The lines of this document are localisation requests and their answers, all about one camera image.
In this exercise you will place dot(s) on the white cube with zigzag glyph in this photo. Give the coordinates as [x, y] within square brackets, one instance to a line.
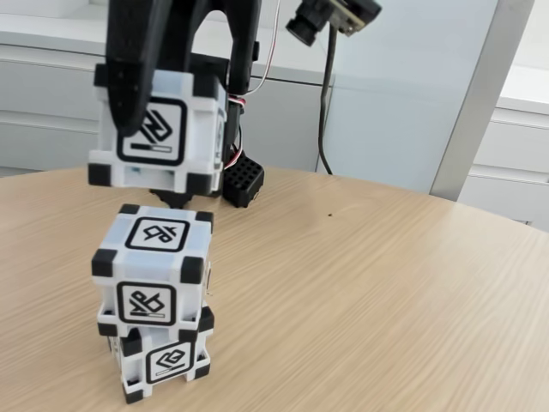
[201, 124]

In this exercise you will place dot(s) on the white cube with looped glyph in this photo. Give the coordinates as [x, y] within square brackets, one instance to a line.
[193, 240]

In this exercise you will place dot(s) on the white cube with angular glyph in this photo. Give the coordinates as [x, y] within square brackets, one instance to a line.
[167, 358]

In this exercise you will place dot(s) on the small white drawer cabinet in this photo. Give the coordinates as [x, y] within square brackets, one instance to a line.
[514, 146]

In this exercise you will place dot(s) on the camera module on black mount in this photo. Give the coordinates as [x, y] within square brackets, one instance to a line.
[304, 26]

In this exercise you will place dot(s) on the grey metal post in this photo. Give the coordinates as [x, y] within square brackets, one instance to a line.
[472, 129]

